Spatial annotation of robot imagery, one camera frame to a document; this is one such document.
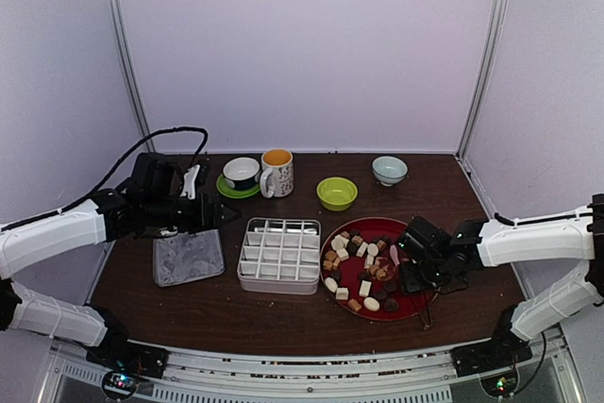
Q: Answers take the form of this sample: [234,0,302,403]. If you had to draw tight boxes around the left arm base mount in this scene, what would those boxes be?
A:
[84,342,169,402]

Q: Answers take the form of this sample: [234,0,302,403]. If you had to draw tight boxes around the green saucer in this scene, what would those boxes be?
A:
[216,174,260,199]

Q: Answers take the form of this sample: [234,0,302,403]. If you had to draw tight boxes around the tan striped chocolate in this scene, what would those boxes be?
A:
[347,299,362,312]

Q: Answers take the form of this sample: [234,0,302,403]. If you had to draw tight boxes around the left black cable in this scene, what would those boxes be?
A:
[0,126,210,234]

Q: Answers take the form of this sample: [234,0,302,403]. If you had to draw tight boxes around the dark heart chocolate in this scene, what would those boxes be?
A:
[383,298,400,313]

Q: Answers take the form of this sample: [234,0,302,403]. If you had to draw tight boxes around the silver divided tin box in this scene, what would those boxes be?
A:
[237,217,321,295]

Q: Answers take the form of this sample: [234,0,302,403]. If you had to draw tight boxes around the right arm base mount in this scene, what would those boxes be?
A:
[451,341,532,399]

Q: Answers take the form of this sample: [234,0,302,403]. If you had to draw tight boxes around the white and navy cup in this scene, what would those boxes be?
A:
[222,157,260,183]

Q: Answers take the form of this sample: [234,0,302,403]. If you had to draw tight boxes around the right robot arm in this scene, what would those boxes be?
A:
[395,193,603,376]

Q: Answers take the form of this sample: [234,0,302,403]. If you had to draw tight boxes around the left aluminium frame post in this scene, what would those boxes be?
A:
[108,0,151,137]

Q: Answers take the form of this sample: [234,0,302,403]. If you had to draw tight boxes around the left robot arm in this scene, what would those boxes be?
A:
[1,153,241,370]

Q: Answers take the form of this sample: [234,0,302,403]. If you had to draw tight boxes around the patterned mug yellow inside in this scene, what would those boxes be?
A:
[260,149,294,198]

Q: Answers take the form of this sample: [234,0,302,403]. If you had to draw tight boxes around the lime green bowl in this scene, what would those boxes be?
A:
[316,176,358,212]

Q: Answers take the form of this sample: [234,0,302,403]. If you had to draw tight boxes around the metal front rail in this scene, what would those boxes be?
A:
[46,344,581,403]

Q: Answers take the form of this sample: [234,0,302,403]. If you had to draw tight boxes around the aluminium frame post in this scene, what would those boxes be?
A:
[456,0,509,162]
[108,0,151,137]

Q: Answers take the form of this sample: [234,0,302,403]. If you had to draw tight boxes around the right aluminium frame post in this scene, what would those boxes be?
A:
[456,0,509,162]

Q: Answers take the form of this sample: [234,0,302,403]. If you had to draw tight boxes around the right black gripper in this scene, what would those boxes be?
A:
[398,256,452,295]

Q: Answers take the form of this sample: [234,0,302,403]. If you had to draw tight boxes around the round red tray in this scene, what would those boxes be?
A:
[320,217,439,322]

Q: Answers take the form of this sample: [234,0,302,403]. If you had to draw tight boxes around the bunny tin lid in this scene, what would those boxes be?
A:
[153,229,226,288]

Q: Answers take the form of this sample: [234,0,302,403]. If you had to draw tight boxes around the white square chocolate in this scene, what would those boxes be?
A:
[359,280,372,297]

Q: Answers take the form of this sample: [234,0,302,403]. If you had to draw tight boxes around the pale blue bowl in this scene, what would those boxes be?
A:
[372,156,409,187]

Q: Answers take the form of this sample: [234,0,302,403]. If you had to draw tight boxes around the pink metal tongs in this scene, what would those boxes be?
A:
[389,244,432,331]

